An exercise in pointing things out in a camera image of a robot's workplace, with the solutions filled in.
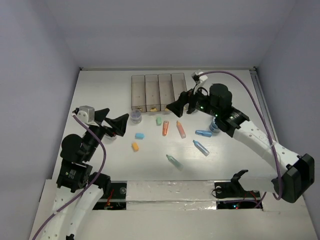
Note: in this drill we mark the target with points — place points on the light blue marker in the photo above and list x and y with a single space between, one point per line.
201 148

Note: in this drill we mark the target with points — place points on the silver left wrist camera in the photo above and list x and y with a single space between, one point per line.
86 114

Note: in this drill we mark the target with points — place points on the green eraser cap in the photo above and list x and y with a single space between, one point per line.
158 121

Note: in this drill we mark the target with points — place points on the orange eraser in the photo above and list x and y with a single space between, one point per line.
135 147

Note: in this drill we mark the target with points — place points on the blue label putty jar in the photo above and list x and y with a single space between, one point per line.
213 126

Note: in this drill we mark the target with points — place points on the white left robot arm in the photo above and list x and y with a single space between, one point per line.
80 182

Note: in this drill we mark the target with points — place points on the clear paper clip jar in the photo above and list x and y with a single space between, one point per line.
136 116

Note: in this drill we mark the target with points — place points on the pink orange highlighter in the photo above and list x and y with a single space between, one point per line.
180 130

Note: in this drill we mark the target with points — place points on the blue highlighter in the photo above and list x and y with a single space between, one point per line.
203 133

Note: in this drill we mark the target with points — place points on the teal green marker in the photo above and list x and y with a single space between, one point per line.
175 162

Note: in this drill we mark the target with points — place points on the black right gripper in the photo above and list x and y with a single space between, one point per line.
177 107

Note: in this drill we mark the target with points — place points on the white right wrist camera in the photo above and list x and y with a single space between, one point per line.
198 78

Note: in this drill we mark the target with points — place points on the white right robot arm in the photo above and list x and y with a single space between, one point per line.
294 173

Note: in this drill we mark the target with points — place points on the blue eraser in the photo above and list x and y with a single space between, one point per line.
139 136

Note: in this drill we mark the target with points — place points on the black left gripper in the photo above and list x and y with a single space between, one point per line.
103 127

